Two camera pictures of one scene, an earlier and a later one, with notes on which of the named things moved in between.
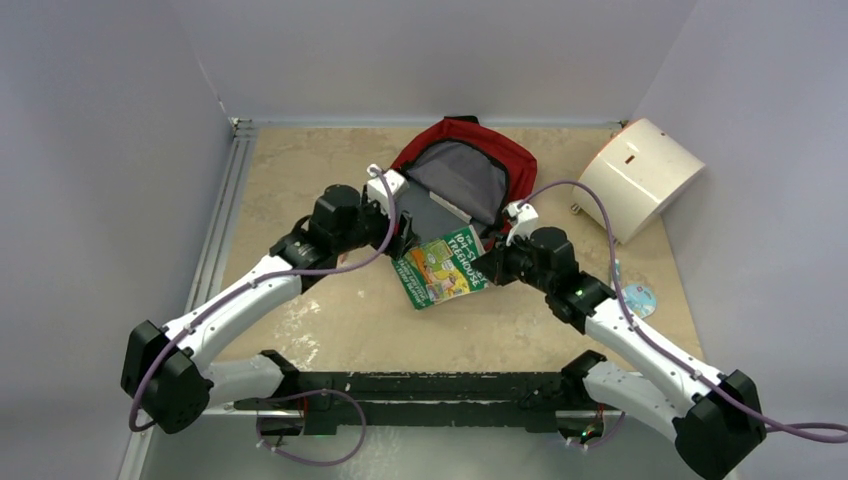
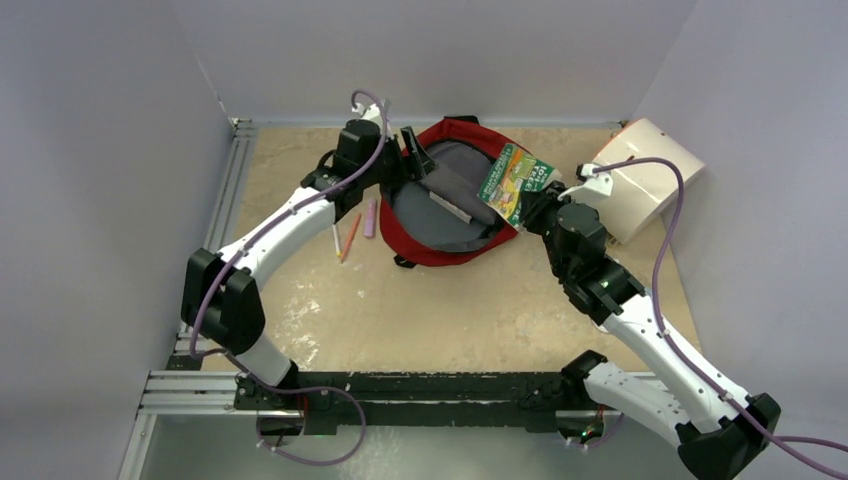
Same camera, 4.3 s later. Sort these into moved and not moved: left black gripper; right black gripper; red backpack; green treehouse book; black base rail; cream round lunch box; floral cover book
Moved: right black gripper; green treehouse book; left black gripper
Not moved: black base rail; red backpack; cream round lunch box; floral cover book
